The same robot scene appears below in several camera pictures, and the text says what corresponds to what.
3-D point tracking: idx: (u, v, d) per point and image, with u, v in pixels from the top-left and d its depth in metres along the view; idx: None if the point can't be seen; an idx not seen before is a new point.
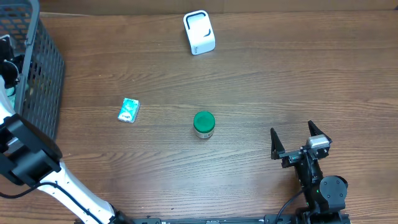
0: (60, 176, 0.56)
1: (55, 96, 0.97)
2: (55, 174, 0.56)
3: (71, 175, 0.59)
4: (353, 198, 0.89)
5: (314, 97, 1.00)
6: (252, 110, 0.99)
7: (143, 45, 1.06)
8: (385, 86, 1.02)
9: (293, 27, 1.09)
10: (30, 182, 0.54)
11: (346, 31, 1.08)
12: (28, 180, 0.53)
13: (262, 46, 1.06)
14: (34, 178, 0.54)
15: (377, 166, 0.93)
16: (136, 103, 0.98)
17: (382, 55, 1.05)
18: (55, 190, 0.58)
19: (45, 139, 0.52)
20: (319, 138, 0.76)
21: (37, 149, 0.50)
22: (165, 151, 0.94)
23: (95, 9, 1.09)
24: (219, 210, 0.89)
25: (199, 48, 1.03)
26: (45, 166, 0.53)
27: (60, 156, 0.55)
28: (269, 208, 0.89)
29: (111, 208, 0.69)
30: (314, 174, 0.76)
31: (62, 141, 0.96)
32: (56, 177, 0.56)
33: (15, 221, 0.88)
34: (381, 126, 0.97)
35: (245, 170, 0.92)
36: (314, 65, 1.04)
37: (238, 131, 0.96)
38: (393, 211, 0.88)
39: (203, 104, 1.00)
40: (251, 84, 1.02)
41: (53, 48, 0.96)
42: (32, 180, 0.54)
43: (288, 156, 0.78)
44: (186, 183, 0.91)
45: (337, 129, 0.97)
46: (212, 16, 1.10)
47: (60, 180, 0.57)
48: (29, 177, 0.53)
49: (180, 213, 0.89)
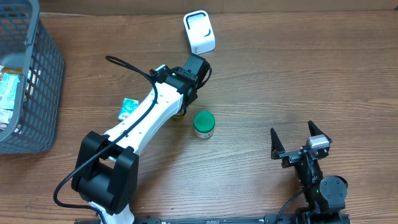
0: (133, 142, 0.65)
1: (55, 96, 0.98)
2: (129, 142, 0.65)
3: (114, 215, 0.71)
4: (354, 198, 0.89)
5: (314, 97, 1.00)
6: (251, 110, 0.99)
7: (143, 45, 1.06)
8: (385, 85, 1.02)
9: (293, 27, 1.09)
10: (94, 133, 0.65)
11: (346, 31, 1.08)
12: (92, 144, 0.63)
13: (262, 46, 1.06)
14: (100, 145, 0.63)
15: (377, 166, 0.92)
16: (137, 103, 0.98)
17: (382, 55, 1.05)
18: (123, 142, 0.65)
19: (126, 187, 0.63)
20: (319, 138, 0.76)
21: (119, 173, 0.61)
22: (165, 151, 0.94)
23: (96, 9, 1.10)
24: (219, 210, 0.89)
25: (199, 48, 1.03)
26: (92, 194, 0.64)
27: (117, 210, 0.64)
28: (269, 208, 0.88)
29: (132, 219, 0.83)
30: (314, 174, 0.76)
31: (62, 141, 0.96)
32: (129, 142, 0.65)
33: (14, 221, 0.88)
34: (380, 126, 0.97)
35: (245, 170, 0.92)
36: (314, 65, 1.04)
37: (238, 131, 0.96)
38: (393, 211, 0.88)
39: (203, 104, 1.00)
40: (251, 84, 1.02)
41: (52, 47, 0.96)
42: (96, 146, 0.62)
43: (288, 156, 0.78)
44: (186, 183, 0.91)
45: (336, 129, 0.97)
46: (212, 16, 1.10)
47: (132, 145, 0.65)
48: (97, 142, 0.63)
49: (180, 213, 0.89)
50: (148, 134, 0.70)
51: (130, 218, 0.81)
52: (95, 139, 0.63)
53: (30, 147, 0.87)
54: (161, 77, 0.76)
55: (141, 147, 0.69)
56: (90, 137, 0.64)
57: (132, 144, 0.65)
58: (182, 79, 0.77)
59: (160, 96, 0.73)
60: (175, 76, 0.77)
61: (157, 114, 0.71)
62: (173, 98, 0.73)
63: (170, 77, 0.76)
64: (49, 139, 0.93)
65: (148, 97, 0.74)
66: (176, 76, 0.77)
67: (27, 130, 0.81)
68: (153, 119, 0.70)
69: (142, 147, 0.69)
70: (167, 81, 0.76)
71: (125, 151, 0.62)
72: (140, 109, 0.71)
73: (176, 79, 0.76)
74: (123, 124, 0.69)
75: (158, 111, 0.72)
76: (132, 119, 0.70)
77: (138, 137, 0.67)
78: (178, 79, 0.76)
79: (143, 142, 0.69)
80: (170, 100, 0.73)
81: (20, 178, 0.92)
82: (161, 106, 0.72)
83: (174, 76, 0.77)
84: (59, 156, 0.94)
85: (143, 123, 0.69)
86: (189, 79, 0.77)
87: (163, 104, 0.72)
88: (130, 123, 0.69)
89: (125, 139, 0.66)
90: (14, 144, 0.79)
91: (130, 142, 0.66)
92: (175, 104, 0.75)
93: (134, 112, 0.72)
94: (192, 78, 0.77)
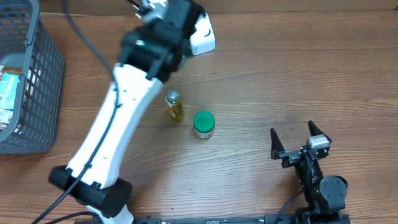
0: (99, 176, 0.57)
1: (55, 96, 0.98)
2: (93, 177, 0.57)
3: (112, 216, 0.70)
4: (354, 198, 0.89)
5: (314, 97, 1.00)
6: (252, 109, 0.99)
7: None
8: (386, 85, 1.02)
9: (293, 27, 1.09)
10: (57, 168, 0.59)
11: (346, 31, 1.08)
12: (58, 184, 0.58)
13: (262, 46, 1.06)
14: (65, 183, 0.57)
15: (377, 166, 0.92)
16: None
17: (382, 55, 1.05)
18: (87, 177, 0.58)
19: (110, 209, 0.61)
20: (319, 138, 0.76)
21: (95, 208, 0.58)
22: (165, 151, 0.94)
23: (96, 9, 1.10)
24: (219, 210, 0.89)
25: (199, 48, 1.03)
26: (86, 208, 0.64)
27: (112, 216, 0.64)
28: (269, 208, 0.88)
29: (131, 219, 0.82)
30: (314, 174, 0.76)
31: (62, 141, 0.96)
32: (94, 177, 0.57)
33: (15, 221, 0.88)
34: (380, 126, 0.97)
35: (245, 170, 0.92)
36: (314, 65, 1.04)
37: (238, 131, 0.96)
38: (393, 211, 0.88)
39: (203, 104, 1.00)
40: (251, 84, 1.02)
41: (52, 47, 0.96)
42: (62, 185, 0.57)
43: (288, 156, 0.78)
44: (186, 183, 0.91)
45: (336, 129, 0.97)
46: (212, 16, 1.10)
47: (98, 180, 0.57)
48: (61, 182, 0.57)
49: (180, 213, 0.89)
50: (118, 149, 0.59)
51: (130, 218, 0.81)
52: (58, 178, 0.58)
53: (30, 147, 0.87)
54: (126, 53, 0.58)
55: (117, 163, 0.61)
56: (53, 175, 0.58)
57: (99, 178, 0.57)
58: (155, 43, 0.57)
59: (124, 91, 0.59)
60: (142, 44, 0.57)
61: (123, 122, 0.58)
62: (140, 94, 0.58)
63: (138, 48, 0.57)
64: (49, 139, 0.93)
65: (111, 95, 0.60)
66: (143, 45, 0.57)
67: (27, 130, 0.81)
68: (118, 133, 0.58)
69: (117, 165, 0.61)
70: (135, 54, 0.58)
71: (91, 191, 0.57)
72: (102, 121, 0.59)
73: (146, 48, 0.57)
74: (85, 148, 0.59)
75: (124, 118, 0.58)
76: (94, 137, 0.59)
77: (106, 164, 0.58)
78: (146, 52, 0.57)
79: (117, 159, 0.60)
80: (136, 96, 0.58)
81: (20, 178, 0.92)
82: (125, 109, 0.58)
83: (140, 45, 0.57)
84: (60, 156, 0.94)
85: (106, 142, 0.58)
86: (166, 43, 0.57)
87: (127, 107, 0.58)
88: (93, 145, 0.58)
89: (90, 172, 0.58)
90: (14, 143, 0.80)
91: (96, 174, 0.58)
92: (146, 98, 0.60)
93: (96, 124, 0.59)
94: (171, 42, 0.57)
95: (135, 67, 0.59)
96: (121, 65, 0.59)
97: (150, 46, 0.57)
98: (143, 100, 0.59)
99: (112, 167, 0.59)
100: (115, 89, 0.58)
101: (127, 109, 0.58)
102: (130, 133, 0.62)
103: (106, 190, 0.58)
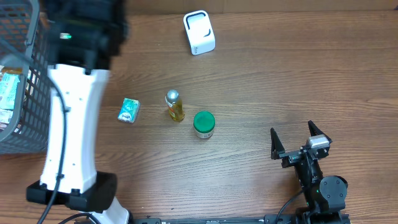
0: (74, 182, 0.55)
1: None
2: (69, 185, 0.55)
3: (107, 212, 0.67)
4: (354, 198, 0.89)
5: (314, 97, 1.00)
6: (252, 109, 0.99)
7: (143, 45, 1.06)
8: (385, 85, 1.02)
9: (293, 27, 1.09)
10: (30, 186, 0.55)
11: (346, 31, 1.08)
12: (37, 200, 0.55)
13: (262, 46, 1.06)
14: (46, 199, 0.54)
15: (377, 166, 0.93)
16: (137, 103, 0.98)
17: (381, 55, 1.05)
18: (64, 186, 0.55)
19: (101, 206, 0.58)
20: (319, 138, 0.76)
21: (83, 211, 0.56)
22: (165, 151, 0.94)
23: None
24: (219, 210, 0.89)
25: (199, 48, 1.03)
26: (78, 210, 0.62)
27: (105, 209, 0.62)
28: (269, 208, 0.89)
29: (127, 216, 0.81)
30: (314, 174, 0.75)
31: None
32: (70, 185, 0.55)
33: (15, 221, 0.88)
34: (380, 126, 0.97)
35: (245, 170, 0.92)
36: (314, 65, 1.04)
37: (238, 131, 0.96)
38: (393, 211, 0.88)
39: (203, 104, 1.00)
40: (251, 84, 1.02)
41: None
42: (43, 201, 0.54)
43: (288, 156, 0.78)
44: (186, 183, 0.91)
45: (336, 129, 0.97)
46: (212, 17, 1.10)
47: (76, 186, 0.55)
48: (40, 198, 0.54)
49: (180, 213, 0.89)
50: (83, 150, 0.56)
51: (126, 214, 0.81)
52: (35, 196, 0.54)
53: (30, 147, 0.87)
54: (56, 53, 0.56)
55: (91, 163, 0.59)
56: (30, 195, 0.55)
57: (74, 183, 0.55)
58: (80, 29, 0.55)
59: (66, 94, 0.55)
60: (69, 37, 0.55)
61: (77, 124, 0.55)
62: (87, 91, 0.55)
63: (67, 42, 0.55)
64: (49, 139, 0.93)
65: (55, 101, 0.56)
66: (70, 37, 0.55)
67: (27, 130, 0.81)
68: (76, 135, 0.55)
69: (90, 164, 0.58)
70: (66, 49, 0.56)
71: (72, 199, 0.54)
72: (56, 130, 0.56)
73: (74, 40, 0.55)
74: (51, 160, 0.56)
75: (77, 119, 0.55)
76: (55, 147, 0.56)
77: (76, 170, 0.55)
78: (76, 45, 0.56)
79: (87, 160, 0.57)
80: (83, 95, 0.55)
81: (20, 178, 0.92)
82: (76, 111, 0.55)
83: (67, 39, 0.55)
84: None
85: (68, 149, 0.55)
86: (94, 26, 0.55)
87: (76, 109, 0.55)
88: (57, 155, 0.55)
89: (64, 182, 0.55)
90: (13, 143, 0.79)
91: (70, 182, 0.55)
92: (94, 94, 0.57)
93: (51, 134, 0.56)
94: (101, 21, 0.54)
95: (72, 65, 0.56)
96: (53, 66, 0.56)
97: (79, 38, 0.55)
98: (91, 96, 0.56)
99: (85, 169, 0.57)
100: (58, 94, 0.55)
101: (78, 109, 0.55)
102: (92, 131, 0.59)
103: (87, 193, 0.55)
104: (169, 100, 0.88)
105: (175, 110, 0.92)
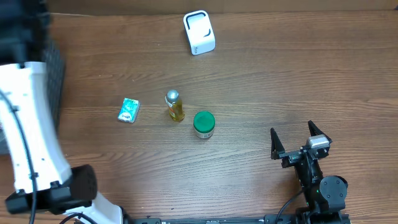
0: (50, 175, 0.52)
1: (55, 96, 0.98)
2: (46, 180, 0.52)
3: (96, 204, 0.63)
4: (354, 198, 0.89)
5: (314, 97, 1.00)
6: (252, 109, 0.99)
7: (143, 45, 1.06)
8: (386, 85, 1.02)
9: (293, 27, 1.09)
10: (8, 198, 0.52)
11: (346, 31, 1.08)
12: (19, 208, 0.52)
13: (262, 46, 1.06)
14: (27, 203, 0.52)
15: (377, 166, 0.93)
16: (137, 103, 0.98)
17: (382, 55, 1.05)
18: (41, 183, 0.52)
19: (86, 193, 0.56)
20: (319, 138, 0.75)
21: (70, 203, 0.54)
22: (165, 151, 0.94)
23: (96, 9, 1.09)
24: (219, 210, 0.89)
25: (199, 48, 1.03)
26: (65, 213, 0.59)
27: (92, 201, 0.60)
28: (268, 208, 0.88)
29: (120, 212, 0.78)
30: (314, 174, 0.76)
31: (62, 141, 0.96)
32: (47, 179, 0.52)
33: (15, 221, 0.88)
34: (380, 126, 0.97)
35: (245, 170, 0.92)
36: (314, 65, 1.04)
37: (238, 131, 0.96)
38: (393, 211, 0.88)
39: (203, 104, 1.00)
40: (251, 84, 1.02)
41: (52, 47, 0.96)
42: (25, 206, 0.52)
43: (288, 156, 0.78)
44: (186, 183, 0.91)
45: (337, 129, 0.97)
46: (212, 17, 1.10)
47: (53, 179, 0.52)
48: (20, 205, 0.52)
49: (180, 213, 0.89)
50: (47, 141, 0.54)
51: (119, 209, 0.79)
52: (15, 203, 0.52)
53: None
54: None
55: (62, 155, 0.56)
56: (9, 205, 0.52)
57: (50, 177, 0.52)
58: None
59: (9, 93, 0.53)
60: None
61: (30, 117, 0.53)
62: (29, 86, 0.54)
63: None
64: None
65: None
66: None
67: None
68: (33, 129, 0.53)
69: (61, 156, 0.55)
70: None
71: (55, 191, 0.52)
72: (10, 134, 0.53)
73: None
74: (18, 165, 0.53)
75: (28, 114, 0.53)
76: (17, 150, 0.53)
77: (46, 164, 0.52)
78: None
79: (57, 154, 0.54)
80: (27, 90, 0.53)
81: None
82: (25, 107, 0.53)
83: None
84: None
85: (30, 145, 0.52)
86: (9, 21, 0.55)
87: (25, 105, 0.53)
88: (22, 157, 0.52)
89: (40, 180, 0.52)
90: None
91: (45, 177, 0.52)
92: (38, 86, 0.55)
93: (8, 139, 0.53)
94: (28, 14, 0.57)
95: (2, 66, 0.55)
96: None
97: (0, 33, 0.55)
98: (35, 89, 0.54)
99: (57, 160, 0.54)
100: (1, 97, 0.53)
101: (27, 104, 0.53)
102: (51, 126, 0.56)
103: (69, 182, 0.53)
104: (169, 100, 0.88)
105: (175, 110, 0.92)
